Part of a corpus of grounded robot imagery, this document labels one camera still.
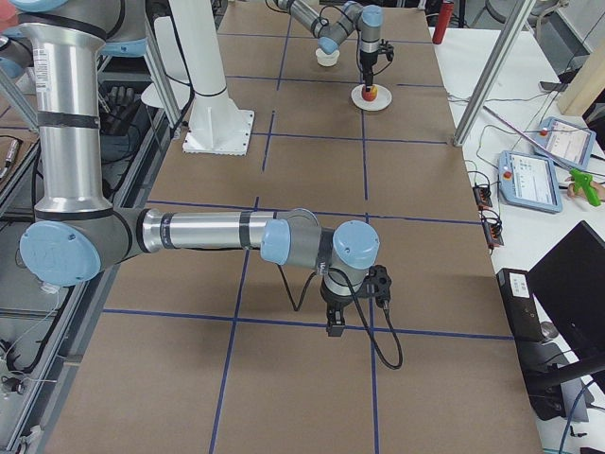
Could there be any teach pendant tablet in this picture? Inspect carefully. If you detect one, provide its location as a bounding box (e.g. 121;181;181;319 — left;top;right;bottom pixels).
535;116;596;170
498;150;562;214

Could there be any near teach pendant tablet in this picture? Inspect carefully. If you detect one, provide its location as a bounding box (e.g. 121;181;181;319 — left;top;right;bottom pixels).
498;150;562;214

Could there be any white pedestal column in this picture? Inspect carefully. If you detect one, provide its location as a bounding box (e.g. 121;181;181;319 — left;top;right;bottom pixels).
170;0;254;156

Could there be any black monitor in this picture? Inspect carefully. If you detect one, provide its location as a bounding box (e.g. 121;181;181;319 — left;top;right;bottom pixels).
528;221;604;358

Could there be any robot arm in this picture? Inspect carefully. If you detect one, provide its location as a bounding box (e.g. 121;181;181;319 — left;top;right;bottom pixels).
274;0;394;93
15;1;389;336

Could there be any white round plate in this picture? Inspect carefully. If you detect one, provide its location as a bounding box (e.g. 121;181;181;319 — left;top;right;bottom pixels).
351;84;392;112

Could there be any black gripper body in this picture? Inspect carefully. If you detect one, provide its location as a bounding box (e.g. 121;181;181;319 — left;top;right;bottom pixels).
320;288;353;337
360;51;375;79

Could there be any red yellow apple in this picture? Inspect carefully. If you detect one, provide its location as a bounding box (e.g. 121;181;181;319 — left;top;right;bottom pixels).
361;85;378;102

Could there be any black camera cable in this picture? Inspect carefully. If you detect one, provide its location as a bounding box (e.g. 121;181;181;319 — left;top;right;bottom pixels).
278;264;406;371

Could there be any aluminium frame post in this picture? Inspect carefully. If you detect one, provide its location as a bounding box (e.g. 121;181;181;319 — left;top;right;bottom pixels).
453;0;535;147

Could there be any black computer box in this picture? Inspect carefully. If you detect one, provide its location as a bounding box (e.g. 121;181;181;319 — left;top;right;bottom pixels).
496;268;551;343

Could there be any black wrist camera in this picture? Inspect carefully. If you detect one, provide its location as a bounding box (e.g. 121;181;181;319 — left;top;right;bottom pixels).
364;265;392;311
378;40;394;62

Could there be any far teach pendant tablet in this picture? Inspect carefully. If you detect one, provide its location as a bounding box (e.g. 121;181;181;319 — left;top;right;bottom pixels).
535;116;596;170

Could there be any red cylinder bottle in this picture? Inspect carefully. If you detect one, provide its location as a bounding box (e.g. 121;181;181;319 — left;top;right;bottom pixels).
432;0;455;45

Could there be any orange black connector box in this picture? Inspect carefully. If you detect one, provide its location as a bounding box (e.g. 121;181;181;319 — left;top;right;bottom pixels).
472;183;493;210

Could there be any white plastic bowl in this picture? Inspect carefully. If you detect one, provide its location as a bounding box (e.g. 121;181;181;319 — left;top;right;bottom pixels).
315;48;339;67

